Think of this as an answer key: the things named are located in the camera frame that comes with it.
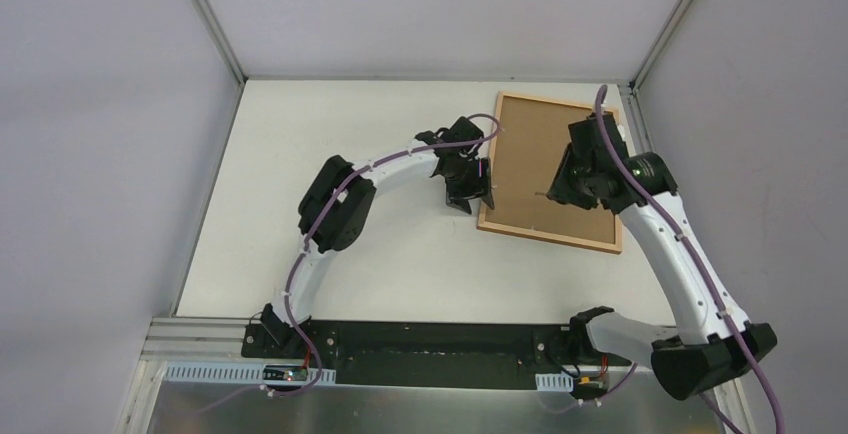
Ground brown wooden photo frame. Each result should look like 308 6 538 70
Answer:
477 91 623 254

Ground left white cable duct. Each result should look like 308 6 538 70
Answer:
163 361 337 387

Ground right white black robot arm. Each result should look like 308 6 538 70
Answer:
546 114 777 400

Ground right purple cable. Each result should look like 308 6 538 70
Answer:
569 83 790 434

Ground right white cable duct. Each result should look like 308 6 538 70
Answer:
535 372 574 393

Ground purple cable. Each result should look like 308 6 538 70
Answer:
569 83 790 434
264 112 503 399

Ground white cable duct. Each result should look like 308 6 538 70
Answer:
163 361 337 387
535 372 574 393

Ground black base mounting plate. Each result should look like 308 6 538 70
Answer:
240 319 632 391

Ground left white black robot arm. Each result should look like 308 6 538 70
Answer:
259 114 501 359

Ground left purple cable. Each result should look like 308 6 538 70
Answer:
264 112 503 399

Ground aluminium front rail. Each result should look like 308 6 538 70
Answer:
140 316 737 374

